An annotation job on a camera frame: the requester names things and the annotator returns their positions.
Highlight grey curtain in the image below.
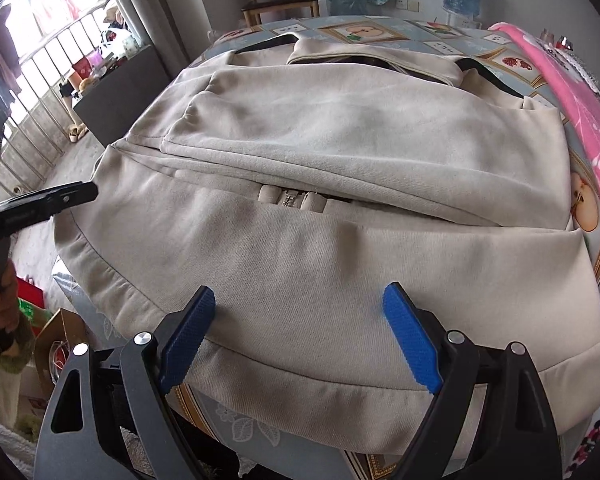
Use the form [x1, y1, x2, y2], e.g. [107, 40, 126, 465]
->
[115, 0, 213, 78]

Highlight white plastic bag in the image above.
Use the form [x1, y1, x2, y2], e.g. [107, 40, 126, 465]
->
[100, 27, 141, 58]

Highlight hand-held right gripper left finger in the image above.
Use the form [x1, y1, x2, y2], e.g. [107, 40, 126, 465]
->
[36, 285, 217, 480]

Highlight cream jacket with black trim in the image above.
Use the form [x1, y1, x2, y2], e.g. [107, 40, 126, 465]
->
[54, 30, 600, 461]

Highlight white lace cloth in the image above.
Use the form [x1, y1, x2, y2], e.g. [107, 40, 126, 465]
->
[542, 40, 600, 126]

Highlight hanging dark clothes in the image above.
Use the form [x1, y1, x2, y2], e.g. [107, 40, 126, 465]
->
[0, 2, 23, 111]

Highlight white water dispenser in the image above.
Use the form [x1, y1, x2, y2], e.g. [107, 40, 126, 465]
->
[445, 12, 483, 30]

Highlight green bag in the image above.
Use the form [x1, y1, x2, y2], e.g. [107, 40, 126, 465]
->
[17, 297, 53, 338]

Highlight person's left hand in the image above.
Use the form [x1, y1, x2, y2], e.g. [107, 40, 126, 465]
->
[0, 260, 22, 346]

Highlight red paper bag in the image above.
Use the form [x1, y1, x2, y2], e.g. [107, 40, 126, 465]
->
[15, 280, 46, 311]

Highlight empty clear water jug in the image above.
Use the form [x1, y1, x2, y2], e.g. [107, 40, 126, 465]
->
[327, 0, 368, 17]

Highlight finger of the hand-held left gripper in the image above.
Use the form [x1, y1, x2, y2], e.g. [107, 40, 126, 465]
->
[0, 181, 99, 235]

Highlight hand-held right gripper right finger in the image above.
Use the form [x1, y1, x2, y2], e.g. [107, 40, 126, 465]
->
[382, 282, 566, 480]

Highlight fluffy white green robe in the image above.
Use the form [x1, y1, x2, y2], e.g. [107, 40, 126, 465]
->
[0, 317, 41, 480]

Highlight grey cabinet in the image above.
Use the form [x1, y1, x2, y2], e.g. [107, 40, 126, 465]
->
[74, 44, 173, 148]

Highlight pink printed blanket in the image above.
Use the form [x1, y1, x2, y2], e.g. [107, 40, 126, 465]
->
[487, 21, 600, 471]

